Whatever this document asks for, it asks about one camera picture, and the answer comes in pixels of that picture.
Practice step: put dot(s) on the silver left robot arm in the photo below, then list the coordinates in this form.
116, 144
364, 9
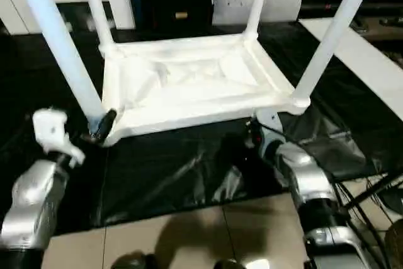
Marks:
31, 206

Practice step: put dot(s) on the white plastic table top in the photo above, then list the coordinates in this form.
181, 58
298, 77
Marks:
189, 80

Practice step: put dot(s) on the white sheet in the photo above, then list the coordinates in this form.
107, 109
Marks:
365, 61

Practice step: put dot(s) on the brown wicker basket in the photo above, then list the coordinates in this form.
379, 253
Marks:
395, 240

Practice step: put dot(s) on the brown low bench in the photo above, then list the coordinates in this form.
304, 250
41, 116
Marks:
378, 20

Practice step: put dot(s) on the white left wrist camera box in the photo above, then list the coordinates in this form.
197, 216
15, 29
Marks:
50, 127

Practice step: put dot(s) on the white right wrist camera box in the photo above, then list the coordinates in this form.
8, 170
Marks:
271, 127

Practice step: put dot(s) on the black work mat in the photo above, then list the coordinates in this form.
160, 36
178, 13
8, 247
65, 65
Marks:
189, 168

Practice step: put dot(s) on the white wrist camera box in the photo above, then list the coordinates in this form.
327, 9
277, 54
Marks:
271, 127
50, 127

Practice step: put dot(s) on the small yellow label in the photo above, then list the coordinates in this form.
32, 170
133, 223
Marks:
181, 15

